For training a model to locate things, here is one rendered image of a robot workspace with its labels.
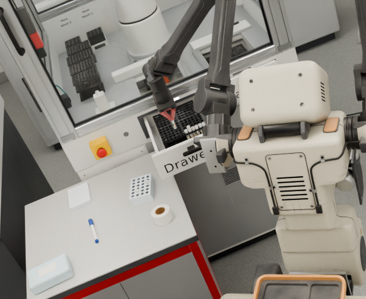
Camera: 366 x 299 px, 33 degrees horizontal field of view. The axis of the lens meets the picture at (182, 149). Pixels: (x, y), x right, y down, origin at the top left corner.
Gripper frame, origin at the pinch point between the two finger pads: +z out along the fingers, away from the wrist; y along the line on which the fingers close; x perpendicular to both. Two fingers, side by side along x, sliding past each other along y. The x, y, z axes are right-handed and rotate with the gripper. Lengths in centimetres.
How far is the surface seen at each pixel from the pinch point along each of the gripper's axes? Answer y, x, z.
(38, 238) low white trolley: -11, 64, 21
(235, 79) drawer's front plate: 18.4, -29.6, 8.6
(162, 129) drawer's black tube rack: 7.9, 4.9, 9.9
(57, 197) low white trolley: 10, 55, 24
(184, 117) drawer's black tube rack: 10.4, -4.7, 10.1
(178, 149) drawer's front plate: -11.9, 1.8, 5.7
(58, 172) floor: 142, 85, 116
